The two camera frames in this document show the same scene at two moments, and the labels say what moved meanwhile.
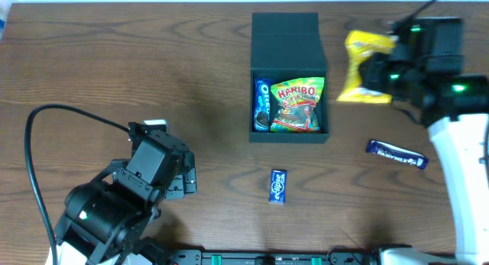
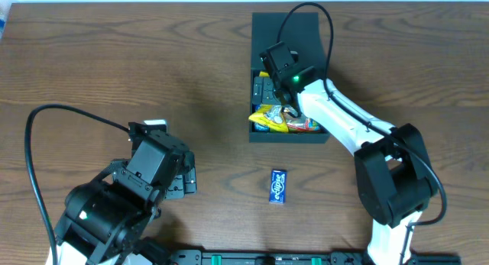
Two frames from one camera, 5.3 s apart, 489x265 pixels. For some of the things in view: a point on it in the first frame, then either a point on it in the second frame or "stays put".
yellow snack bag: (358, 45) -> (270, 115)
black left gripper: (182, 179) stays put
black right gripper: (371, 75) -> (265, 91)
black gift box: (287, 45) stays put
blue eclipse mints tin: (278, 185) stays put
